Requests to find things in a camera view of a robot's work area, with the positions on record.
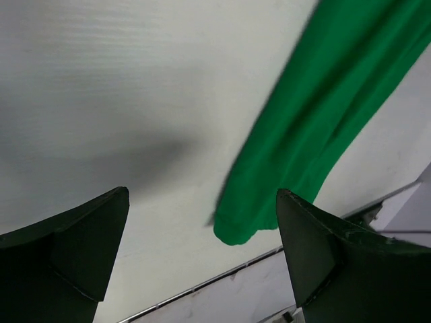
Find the green t shirt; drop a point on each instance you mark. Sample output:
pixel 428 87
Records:
pixel 349 59

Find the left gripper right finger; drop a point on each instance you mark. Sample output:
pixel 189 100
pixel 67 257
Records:
pixel 341 272

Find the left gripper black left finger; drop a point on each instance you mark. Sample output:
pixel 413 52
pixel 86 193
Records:
pixel 58 269

